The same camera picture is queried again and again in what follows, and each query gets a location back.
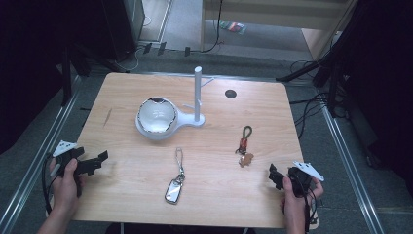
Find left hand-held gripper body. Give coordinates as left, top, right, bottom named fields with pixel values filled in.
left=52, top=139, right=91, bottom=198

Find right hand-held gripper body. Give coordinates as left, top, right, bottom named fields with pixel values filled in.
left=286, top=160, right=325, bottom=198

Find green cord keychain brown pendant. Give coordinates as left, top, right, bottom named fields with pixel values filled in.
left=235, top=125, right=255, bottom=169

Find silver keychain with metal tag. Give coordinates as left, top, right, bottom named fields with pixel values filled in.
left=164, top=147, right=186, bottom=206

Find person's right hand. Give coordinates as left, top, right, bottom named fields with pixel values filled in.
left=280, top=175, right=325, bottom=218

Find person's left hand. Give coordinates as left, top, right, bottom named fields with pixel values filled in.
left=48, top=158, right=88, bottom=213

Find white bowl with dark rim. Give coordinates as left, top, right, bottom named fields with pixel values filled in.
left=137, top=97, right=179, bottom=135

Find wooden table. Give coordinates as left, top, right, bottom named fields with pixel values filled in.
left=72, top=71, right=305, bottom=229

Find white hook stand with tray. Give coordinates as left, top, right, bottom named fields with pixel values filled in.
left=134, top=65, right=215, bottom=141

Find black metal stand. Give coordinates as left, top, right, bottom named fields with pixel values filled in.
left=276, top=0, right=371, bottom=119

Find dark cabinet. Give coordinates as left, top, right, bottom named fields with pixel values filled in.
left=72, top=0, right=146, bottom=64

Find colourful packet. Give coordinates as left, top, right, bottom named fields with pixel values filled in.
left=218, top=20, right=248, bottom=36

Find light wooden furniture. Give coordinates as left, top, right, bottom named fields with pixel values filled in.
left=200, top=0, right=358, bottom=61

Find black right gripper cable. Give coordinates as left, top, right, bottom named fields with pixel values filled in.
left=291, top=174, right=319, bottom=234

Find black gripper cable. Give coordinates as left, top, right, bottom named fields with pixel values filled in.
left=291, top=174, right=319, bottom=234
left=41, top=151, right=59, bottom=216

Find aluminium floor rail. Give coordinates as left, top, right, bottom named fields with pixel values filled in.
left=0, top=75, right=82, bottom=234
left=319, top=97, right=387, bottom=234

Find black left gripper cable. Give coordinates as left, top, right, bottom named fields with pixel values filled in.
left=41, top=151, right=59, bottom=216

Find bundle of black floor cables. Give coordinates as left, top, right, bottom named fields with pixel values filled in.
left=287, top=58, right=350, bottom=140

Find white floor cable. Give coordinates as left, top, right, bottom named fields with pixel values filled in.
left=114, top=14, right=154, bottom=74

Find black hanging cable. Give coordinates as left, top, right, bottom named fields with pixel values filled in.
left=191, top=0, right=226, bottom=55

